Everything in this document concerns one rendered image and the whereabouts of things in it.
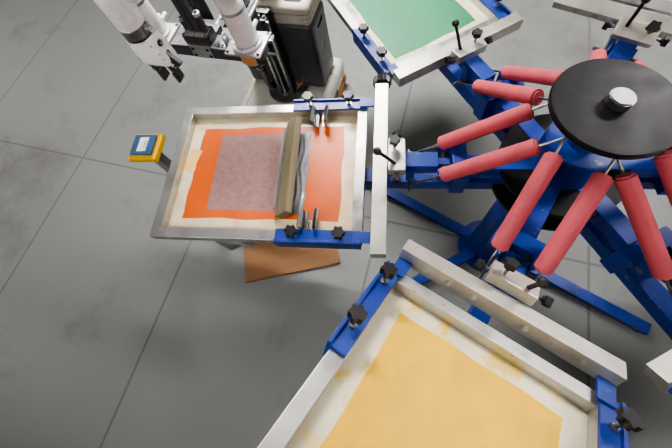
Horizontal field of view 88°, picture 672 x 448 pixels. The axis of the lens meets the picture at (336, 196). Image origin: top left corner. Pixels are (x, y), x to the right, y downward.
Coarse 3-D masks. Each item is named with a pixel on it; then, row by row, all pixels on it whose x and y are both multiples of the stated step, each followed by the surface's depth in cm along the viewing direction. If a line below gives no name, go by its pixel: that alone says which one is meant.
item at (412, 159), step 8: (408, 152) 123; (416, 152) 123; (424, 152) 122; (432, 152) 122; (408, 160) 122; (416, 160) 121; (424, 160) 121; (432, 160) 121; (408, 168) 122; (416, 168) 122; (424, 168) 121; (432, 168) 121
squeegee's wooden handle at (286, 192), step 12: (300, 120) 137; (288, 132) 138; (300, 132) 136; (288, 144) 135; (288, 156) 132; (288, 168) 128; (288, 180) 126; (288, 192) 124; (288, 204) 122; (276, 216) 126
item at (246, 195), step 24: (192, 192) 139; (216, 192) 137; (240, 192) 136; (264, 192) 134; (312, 192) 132; (336, 192) 130; (192, 216) 134; (216, 216) 133; (240, 216) 132; (264, 216) 130; (288, 216) 129; (312, 216) 128; (336, 216) 126
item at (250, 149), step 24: (216, 144) 147; (240, 144) 145; (264, 144) 143; (312, 144) 140; (336, 144) 139; (216, 168) 142; (240, 168) 140; (264, 168) 139; (312, 168) 136; (336, 168) 134
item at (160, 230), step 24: (192, 120) 150; (360, 120) 138; (360, 144) 133; (360, 168) 129; (168, 192) 136; (360, 192) 125; (168, 216) 134; (360, 216) 121; (216, 240) 128; (240, 240) 126; (264, 240) 124
